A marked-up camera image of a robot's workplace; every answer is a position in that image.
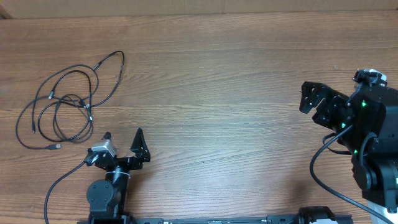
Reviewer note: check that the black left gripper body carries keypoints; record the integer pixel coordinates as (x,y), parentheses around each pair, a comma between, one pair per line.
(127,165)

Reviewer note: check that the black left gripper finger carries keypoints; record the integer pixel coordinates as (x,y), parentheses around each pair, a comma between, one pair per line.
(139,146)
(107,136)

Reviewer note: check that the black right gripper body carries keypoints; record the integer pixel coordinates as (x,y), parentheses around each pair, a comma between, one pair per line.
(333,107)

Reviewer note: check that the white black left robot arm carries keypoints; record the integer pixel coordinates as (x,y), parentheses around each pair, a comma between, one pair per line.
(107,197)

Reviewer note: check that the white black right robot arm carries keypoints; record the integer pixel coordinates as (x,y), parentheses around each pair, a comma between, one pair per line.
(366,124)

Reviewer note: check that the brown cardboard backdrop panel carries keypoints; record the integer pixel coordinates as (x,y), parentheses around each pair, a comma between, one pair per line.
(32,9)

